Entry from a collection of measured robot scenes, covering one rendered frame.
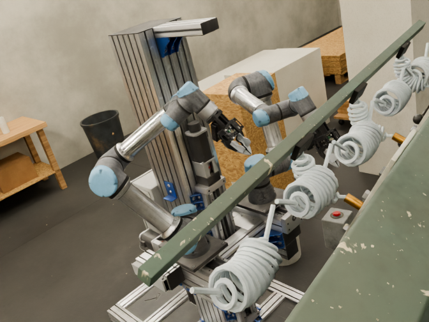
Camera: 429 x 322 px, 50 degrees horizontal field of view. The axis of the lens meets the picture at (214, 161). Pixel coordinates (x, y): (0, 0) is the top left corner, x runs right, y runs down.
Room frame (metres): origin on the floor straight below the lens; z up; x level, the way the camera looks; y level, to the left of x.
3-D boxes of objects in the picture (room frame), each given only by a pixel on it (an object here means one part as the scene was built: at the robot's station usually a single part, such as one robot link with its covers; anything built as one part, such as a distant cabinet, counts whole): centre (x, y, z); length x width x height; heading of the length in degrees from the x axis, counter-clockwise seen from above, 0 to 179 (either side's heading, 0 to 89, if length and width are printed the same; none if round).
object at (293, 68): (5.22, -0.95, 0.48); 1.00 x 0.64 x 0.95; 128
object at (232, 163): (3.63, -0.34, 0.63); 0.50 x 0.42 x 1.25; 132
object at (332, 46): (7.70, -2.82, 0.22); 2.46 x 1.04 x 0.44; 128
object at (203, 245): (1.80, 0.19, 1.09); 0.15 x 0.15 x 0.10
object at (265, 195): (2.11, -0.20, 1.09); 0.15 x 0.15 x 0.10
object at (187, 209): (1.80, 0.19, 1.20); 0.13 x 0.12 x 0.14; 173
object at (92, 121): (5.86, 1.33, 0.33); 0.52 x 0.52 x 0.65
